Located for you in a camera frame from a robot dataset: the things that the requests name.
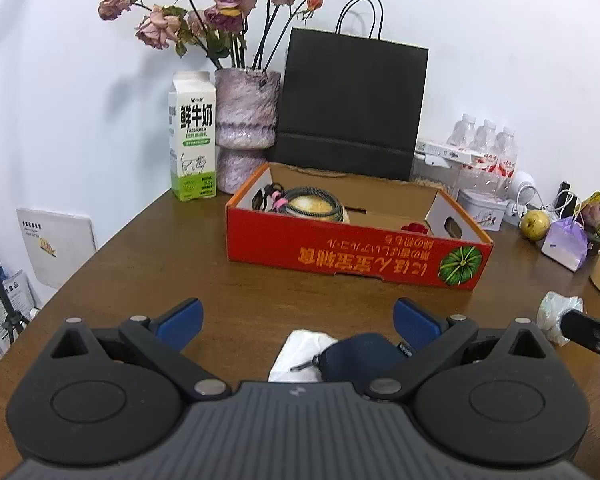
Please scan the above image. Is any black light stand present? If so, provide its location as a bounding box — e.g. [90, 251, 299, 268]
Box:
[0, 275, 29, 344]

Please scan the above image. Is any water bottle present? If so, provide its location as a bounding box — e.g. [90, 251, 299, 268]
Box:
[446, 114, 476, 148]
[470, 119, 498, 174]
[495, 127, 518, 198]

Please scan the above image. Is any blue white package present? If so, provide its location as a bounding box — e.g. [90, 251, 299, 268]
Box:
[0, 268, 37, 340]

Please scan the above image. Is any black paper shopping bag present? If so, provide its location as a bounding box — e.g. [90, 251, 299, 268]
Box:
[266, 0, 428, 181]

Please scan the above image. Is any navy blue pouch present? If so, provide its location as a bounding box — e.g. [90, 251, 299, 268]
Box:
[290, 333, 407, 393]

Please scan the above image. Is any red cardboard box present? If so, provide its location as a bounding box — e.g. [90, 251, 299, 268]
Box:
[225, 162, 494, 290]

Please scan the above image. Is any purple textured vase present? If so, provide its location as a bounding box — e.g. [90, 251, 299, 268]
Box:
[215, 68, 282, 194]

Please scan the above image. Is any colourful snack packet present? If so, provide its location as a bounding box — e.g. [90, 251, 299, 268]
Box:
[580, 191, 600, 238]

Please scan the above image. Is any yellow white plush toy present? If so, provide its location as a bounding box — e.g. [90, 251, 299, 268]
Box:
[285, 195, 350, 224]

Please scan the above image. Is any white cloth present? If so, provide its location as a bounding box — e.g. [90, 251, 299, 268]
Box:
[268, 330, 337, 382]

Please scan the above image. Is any white red flat carton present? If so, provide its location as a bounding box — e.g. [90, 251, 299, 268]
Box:
[415, 140, 478, 166]

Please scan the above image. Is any dried rose bouquet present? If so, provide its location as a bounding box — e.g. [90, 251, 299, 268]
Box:
[97, 0, 324, 70]

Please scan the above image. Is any crumpled white tissue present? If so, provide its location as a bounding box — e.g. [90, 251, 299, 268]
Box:
[535, 292, 583, 347]

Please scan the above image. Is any black braided cable coil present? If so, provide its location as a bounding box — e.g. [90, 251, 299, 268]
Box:
[251, 184, 347, 224]

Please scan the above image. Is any white printed tin box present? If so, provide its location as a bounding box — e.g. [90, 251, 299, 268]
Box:
[457, 188, 506, 232]

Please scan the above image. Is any purple small gift box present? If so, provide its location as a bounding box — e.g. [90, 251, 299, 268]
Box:
[541, 217, 588, 272]

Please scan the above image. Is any milk carton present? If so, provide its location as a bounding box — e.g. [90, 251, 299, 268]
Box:
[168, 72, 216, 202]

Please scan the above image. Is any small white fan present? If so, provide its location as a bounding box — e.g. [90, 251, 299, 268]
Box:
[504, 170, 538, 226]

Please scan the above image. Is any green yellow apple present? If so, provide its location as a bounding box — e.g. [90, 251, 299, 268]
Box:
[519, 209, 552, 242]

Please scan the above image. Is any clear jar with seeds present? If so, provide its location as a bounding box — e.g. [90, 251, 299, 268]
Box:
[410, 154, 460, 197]

